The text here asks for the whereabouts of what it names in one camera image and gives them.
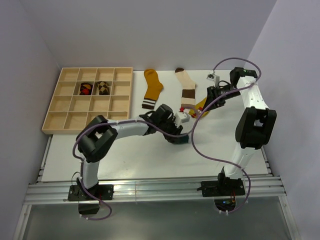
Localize mustard sock brown white stripes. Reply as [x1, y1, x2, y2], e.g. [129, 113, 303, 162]
[141, 69, 163, 110]

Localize dark green sock bear motif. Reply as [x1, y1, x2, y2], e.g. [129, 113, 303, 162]
[172, 135, 189, 145]

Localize aluminium rail frame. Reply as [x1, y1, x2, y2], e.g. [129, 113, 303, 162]
[23, 71, 287, 206]

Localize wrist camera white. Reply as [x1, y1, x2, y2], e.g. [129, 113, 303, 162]
[206, 70, 220, 87]
[174, 107, 190, 126]

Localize brown yellow argyle sock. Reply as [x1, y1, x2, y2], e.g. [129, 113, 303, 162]
[96, 81, 110, 96]

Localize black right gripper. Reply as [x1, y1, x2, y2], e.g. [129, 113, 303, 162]
[202, 85, 241, 113]

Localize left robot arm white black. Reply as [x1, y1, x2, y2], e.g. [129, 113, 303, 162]
[72, 104, 189, 200]

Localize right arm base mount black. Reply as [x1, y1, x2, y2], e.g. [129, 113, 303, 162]
[197, 178, 246, 212]

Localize cream sock brown stripes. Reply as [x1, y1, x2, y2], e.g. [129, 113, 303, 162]
[174, 67, 197, 109]

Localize black red yellow argyle sock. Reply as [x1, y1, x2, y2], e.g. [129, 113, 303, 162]
[79, 82, 93, 96]

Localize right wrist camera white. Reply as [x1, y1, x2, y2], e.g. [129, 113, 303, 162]
[206, 70, 220, 87]

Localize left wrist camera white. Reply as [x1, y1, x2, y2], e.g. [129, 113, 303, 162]
[174, 107, 190, 126]

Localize wooden compartment tray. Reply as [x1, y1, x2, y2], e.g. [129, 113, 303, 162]
[42, 67, 133, 135]

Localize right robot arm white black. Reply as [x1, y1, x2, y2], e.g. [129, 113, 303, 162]
[202, 67, 277, 195]

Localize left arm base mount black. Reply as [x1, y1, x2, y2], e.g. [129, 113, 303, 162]
[67, 183, 115, 216]

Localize yellow sock bear motif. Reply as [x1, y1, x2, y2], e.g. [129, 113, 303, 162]
[188, 97, 210, 119]

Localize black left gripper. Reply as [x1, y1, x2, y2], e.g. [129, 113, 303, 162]
[157, 117, 183, 143]

